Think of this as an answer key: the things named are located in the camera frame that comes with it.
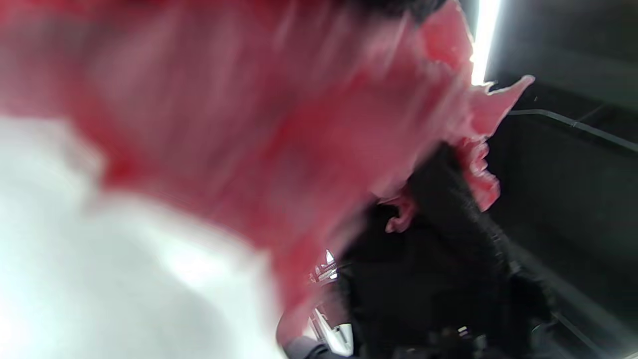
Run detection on person's right hand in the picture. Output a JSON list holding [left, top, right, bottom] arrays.
[[339, 142, 554, 359]]

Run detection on person's left hand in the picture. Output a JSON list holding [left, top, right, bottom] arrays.
[[344, 0, 449, 23]]

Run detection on pink crinkled paper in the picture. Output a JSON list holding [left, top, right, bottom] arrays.
[[0, 0, 536, 350]]

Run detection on ceiling light strip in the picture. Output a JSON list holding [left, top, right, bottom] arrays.
[[470, 0, 503, 86]]

